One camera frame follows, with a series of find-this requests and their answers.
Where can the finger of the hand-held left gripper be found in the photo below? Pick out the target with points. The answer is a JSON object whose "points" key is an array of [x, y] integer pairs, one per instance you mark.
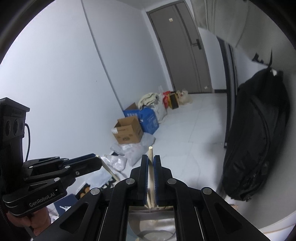
{"points": [[87, 169], [81, 158]]}

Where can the dark blue box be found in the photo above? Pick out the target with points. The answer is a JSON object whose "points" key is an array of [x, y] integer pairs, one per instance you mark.
{"points": [[66, 205]]}

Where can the heap of white plastic wrap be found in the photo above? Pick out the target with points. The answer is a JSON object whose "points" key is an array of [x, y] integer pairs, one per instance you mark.
{"points": [[129, 153]]}

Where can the blue cardboard box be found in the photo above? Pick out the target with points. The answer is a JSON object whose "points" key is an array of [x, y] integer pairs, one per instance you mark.
{"points": [[149, 120]]}

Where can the cream cloth bag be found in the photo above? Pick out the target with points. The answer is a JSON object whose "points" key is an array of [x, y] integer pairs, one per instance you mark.
{"points": [[149, 99]]}

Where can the brown cardboard box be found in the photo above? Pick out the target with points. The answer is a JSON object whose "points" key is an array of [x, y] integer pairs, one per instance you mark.
{"points": [[129, 132]]}

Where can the wooden chopstick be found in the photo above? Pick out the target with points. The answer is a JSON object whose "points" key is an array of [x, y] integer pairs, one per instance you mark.
{"points": [[111, 171], [150, 166]]}

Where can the black hanging bag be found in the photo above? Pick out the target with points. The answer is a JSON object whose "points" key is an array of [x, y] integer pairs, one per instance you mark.
{"points": [[256, 139]]}

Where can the dark brown box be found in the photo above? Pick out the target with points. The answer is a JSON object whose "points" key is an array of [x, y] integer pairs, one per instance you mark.
{"points": [[174, 102]]}

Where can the grey door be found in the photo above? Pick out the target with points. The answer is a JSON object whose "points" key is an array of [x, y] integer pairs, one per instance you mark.
{"points": [[182, 51]]}

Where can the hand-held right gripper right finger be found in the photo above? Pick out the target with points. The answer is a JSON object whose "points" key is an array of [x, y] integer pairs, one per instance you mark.
{"points": [[157, 180]]}

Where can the person's left hand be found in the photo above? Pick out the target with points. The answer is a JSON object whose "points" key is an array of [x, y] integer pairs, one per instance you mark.
{"points": [[40, 220]]}

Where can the beige plastic bag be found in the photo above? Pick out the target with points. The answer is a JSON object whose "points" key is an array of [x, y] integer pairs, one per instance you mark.
{"points": [[185, 97]]}

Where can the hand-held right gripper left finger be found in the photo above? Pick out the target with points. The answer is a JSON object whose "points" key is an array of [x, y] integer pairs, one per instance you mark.
{"points": [[144, 180]]}

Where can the red bag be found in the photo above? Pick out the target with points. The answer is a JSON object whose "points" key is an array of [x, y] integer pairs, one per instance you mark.
{"points": [[167, 99]]}

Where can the grey utensil holder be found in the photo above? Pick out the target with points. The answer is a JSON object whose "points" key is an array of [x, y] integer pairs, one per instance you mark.
{"points": [[150, 224]]}

